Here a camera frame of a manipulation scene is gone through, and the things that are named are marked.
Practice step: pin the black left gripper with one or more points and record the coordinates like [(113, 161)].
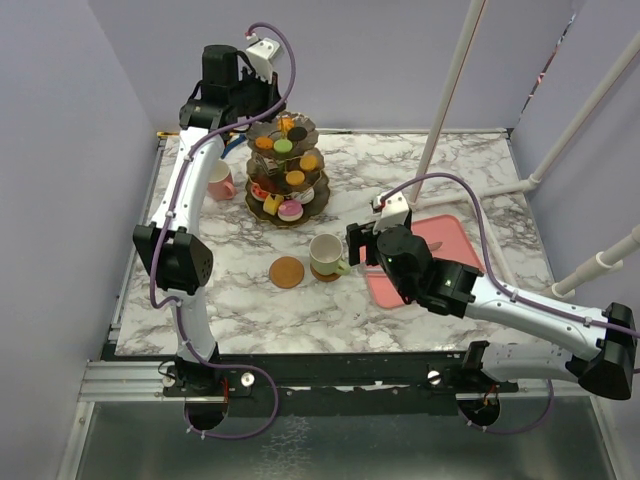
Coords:
[(271, 92)]

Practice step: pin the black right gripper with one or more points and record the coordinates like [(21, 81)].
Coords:
[(358, 235)]

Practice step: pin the orange flower cookie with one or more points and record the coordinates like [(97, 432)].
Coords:
[(285, 124)]

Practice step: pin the green mug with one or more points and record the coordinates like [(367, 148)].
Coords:
[(326, 255)]

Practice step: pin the black sandwich cookie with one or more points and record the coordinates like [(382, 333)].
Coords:
[(297, 134)]

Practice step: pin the chocolate chip cookie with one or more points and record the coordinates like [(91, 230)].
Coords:
[(264, 143)]

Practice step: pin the green macaron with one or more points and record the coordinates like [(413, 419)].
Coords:
[(282, 146)]

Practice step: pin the round wooden coaster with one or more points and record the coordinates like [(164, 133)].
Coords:
[(325, 276), (286, 272)]

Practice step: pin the white chocolate-striped donut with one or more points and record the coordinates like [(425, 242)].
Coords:
[(304, 197)]

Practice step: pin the pink frosted donut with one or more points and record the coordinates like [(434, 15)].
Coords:
[(290, 211)]

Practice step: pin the orange waffle biscuit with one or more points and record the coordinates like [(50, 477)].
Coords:
[(309, 162)]

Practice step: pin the orange jam biscuit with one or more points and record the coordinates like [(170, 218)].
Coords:
[(295, 178)]

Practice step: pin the three-tier grey cake stand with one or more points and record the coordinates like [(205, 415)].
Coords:
[(268, 169)]

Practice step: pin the yellow cake slice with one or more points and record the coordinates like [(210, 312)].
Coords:
[(272, 204)]

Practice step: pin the pink serving tray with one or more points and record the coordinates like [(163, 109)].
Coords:
[(456, 247)]

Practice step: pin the red frosted donut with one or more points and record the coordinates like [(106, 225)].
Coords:
[(258, 193)]

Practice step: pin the pink mug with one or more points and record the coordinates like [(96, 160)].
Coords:
[(220, 185)]

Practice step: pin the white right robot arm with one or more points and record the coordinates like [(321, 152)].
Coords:
[(594, 348)]

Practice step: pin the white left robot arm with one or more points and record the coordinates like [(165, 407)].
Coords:
[(169, 245)]

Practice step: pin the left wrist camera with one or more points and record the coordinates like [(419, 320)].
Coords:
[(262, 53)]

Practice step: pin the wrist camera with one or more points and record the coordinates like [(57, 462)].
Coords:
[(262, 53), (392, 212)]

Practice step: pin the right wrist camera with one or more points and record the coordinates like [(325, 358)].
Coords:
[(392, 212)]

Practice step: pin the blue handled pliers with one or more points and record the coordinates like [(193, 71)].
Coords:
[(240, 140)]

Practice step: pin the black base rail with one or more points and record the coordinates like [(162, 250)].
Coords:
[(330, 384)]

